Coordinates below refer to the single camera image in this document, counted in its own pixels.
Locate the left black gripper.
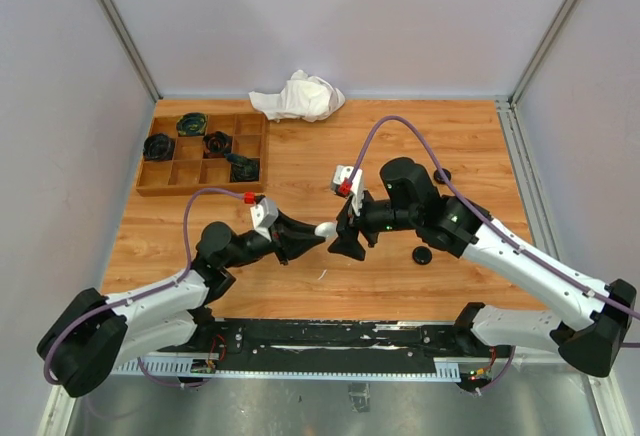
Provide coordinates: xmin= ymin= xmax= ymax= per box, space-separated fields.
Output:
xmin=224 ymin=208 xmax=325 ymax=269

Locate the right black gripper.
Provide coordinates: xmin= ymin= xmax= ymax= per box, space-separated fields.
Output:
xmin=327 ymin=184 xmax=420 ymax=260

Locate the white round case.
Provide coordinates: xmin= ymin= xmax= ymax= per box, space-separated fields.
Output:
xmin=314 ymin=222 xmax=337 ymax=239

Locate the black round case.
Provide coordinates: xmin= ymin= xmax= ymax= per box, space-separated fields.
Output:
xmin=433 ymin=168 xmax=452 ymax=185
xmin=411 ymin=246 xmax=433 ymax=266

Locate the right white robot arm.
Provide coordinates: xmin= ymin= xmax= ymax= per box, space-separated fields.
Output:
xmin=329 ymin=157 xmax=637 ymax=377

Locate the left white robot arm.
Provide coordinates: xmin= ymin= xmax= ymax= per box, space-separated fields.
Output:
xmin=36 ymin=206 xmax=336 ymax=397

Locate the dark coiled band lower right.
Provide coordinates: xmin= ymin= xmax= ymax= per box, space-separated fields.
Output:
xmin=225 ymin=153 xmax=260 ymax=182

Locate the dark coiled band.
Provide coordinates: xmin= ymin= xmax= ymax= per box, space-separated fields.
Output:
xmin=143 ymin=133 xmax=175 ymax=162
xmin=176 ymin=112 xmax=208 ymax=137
xmin=203 ymin=131 xmax=233 ymax=159
xmin=225 ymin=153 xmax=260 ymax=182

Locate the wooden compartment tray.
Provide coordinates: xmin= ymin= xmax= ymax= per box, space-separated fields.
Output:
xmin=135 ymin=110 xmax=268 ymax=196

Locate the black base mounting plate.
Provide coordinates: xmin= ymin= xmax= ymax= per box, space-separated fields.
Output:
xmin=155 ymin=318 xmax=481 ymax=372

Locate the dark coiled band middle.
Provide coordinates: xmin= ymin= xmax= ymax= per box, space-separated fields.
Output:
xmin=203 ymin=131 xmax=233 ymax=159

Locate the crumpled white cloth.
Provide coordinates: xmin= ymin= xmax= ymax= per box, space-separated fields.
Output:
xmin=249 ymin=70 xmax=346 ymax=123

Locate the dark coiled band top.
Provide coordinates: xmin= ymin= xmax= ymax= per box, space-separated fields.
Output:
xmin=176 ymin=112 xmax=208 ymax=137

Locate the dark coiled band left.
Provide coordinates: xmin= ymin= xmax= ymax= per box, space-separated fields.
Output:
xmin=143 ymin=133 xmax=175 ymax=162

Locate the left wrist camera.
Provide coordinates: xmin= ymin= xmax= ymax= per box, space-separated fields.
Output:
xmin=250 ymin=196 xmax=279 ymax=241

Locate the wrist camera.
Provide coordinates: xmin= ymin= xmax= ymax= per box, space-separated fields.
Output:
xmin=330 ymin=165 xmax=364 ymax=216
xmin=250 ymin=196 xmax=279 ymax=241

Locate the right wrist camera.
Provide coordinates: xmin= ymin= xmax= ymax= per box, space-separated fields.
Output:
xmin=330 ymin=165 xmax=364 ymax=216

